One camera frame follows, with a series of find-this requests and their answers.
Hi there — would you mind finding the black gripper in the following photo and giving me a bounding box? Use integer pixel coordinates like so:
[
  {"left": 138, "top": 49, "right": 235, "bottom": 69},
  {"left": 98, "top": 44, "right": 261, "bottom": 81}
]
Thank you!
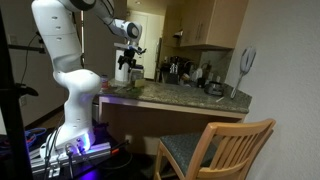
[{"left": 117, "top": 49, "right": 138, "bottom": 72}]

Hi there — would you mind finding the white paper towel roll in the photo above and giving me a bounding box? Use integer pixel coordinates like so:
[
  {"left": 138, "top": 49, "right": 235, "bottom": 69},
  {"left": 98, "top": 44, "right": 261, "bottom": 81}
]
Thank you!
[{"left": 114, "top": 49, "right": 131, "bottom": 84}]

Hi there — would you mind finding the clear container with purple lid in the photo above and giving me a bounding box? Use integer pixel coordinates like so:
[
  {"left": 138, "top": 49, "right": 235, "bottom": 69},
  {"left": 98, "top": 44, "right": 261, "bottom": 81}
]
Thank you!
[{"left": 129, "top": 66, "right": 145, "bottom": 83}]

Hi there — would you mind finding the white pill bottle purple cap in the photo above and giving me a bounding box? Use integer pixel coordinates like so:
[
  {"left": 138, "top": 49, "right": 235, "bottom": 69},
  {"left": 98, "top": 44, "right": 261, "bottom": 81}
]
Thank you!
[{"left": 100, "top": 74, "right": 110, "bottom": 90}]

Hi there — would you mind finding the white door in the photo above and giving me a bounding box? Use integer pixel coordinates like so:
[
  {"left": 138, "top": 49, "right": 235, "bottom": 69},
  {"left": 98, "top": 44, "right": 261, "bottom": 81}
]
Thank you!
[{"left": 128, "top": 11, "right": 164, "bottom": 81}]

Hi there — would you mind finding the black coffee maker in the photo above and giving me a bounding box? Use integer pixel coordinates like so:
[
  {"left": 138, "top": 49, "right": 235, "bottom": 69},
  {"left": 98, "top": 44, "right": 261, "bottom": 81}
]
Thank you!
[{"left": 165, "top": 55, "right": 183, "bottom": 85}]

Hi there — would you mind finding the white jug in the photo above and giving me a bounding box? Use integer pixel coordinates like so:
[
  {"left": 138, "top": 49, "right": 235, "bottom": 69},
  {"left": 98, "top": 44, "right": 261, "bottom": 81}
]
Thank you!
[{"left": 191, "top": 67, "right": 204, "bottom": 83}]

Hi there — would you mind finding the aluminium robot mounting base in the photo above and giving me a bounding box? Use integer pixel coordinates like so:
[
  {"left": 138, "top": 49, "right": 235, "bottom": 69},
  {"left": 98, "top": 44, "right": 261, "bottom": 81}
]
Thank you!
[{"left": 29, "top": 141, "right": 113, "bottom": 178}]

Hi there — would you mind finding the wooden chair with grey seat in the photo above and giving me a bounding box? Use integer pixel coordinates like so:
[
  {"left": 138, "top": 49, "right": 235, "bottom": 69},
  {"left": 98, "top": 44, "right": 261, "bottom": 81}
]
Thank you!
[{"left": 153, "top": 118, "right": 277, "bottom": 180}]

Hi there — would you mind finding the black tripod stand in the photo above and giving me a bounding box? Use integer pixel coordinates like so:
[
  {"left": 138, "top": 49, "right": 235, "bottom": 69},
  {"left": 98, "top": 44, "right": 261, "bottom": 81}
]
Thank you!
[{"left": 0, "top": 9, "right": 46, "bottom": 180}]

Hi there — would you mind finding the light wooden wall cabinet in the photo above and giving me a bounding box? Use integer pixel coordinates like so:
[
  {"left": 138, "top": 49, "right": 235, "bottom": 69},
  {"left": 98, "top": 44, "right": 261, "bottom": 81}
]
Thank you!
[{"left": 179, "top": 0, "right": 249, "bottom": 51}]

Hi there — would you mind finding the blue cable bundle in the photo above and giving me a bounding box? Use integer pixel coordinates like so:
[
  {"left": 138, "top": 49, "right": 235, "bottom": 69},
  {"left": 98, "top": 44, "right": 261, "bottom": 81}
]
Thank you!
[{"left": 23, "top": 127, "right": 48, "bottom": 148}]

